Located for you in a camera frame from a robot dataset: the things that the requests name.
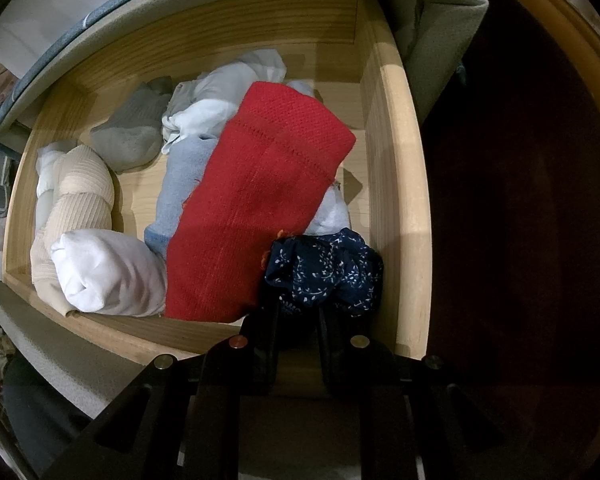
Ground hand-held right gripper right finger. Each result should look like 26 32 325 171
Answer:
317 306 506 480

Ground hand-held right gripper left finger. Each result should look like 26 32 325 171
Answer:
42 305 281 480

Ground navy floral underwear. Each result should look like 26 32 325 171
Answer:
262 227 385 318

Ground wooden drawer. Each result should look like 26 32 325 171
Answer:
0 0 433 461

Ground white and grey sock bundle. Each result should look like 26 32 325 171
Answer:
160 49 315 156

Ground red underwear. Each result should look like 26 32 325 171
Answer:
165 81 357 322

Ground white rolled underwear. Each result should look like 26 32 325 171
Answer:
50 229 168 317

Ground light blue sock roll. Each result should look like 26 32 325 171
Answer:
144 135 226 261

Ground beige ribbed sock roll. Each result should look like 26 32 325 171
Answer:
29 141 116 311

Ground grey rolled socks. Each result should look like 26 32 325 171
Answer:
89 76 173 173

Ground white bedsheet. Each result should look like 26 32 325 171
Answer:
0 0 148 78

